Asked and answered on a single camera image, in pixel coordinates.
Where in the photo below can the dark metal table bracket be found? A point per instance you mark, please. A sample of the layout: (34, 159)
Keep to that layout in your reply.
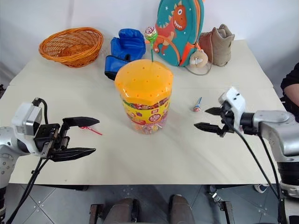
(96, 213)
(226, 212)

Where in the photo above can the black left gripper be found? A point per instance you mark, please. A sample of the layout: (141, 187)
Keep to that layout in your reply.
(47, 137)

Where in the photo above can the red stick lollipop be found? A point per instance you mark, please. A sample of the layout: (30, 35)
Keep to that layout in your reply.
(97, 132)

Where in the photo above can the lollipop jar with orange lid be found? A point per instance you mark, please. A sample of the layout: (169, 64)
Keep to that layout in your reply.
(144, 81)

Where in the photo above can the green stick lollipop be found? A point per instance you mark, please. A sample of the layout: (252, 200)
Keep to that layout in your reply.
(150, 32)

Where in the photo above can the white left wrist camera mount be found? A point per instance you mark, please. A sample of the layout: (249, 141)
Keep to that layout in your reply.
(23, 116)

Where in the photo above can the teal dinosaur backpack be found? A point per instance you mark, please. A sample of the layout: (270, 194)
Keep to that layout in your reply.
(177, 23)

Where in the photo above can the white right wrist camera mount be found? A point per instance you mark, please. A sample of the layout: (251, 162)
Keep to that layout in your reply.
(234, 100)

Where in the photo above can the orange wicker basket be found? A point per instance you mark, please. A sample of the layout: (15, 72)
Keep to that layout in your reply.
(70, 46)

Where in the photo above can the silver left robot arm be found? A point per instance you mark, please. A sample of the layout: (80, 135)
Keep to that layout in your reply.
(7, 144)

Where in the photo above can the blue boxing glove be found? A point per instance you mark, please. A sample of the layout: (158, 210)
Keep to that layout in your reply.
(128, 44)

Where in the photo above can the blue stick lollipop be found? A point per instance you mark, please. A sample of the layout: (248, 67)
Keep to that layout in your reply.
(196, 109)

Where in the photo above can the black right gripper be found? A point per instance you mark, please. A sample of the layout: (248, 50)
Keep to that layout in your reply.
(228, 121)

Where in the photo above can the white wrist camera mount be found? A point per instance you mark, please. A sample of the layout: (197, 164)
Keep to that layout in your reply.
(23, 116)
(234, 100)

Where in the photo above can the dark rounded brown shape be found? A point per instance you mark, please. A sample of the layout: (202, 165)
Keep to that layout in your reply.
(181, 210)
(125, 210)

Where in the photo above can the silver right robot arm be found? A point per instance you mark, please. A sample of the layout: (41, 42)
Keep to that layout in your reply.
(273, 121)

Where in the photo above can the person in black clothing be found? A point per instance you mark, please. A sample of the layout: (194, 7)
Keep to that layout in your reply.
(292, 88)

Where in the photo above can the beige suede boot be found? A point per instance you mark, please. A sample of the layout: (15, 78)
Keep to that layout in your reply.
(222, 49)

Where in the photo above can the white shoe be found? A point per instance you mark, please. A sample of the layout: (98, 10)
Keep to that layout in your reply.
(261, 187)

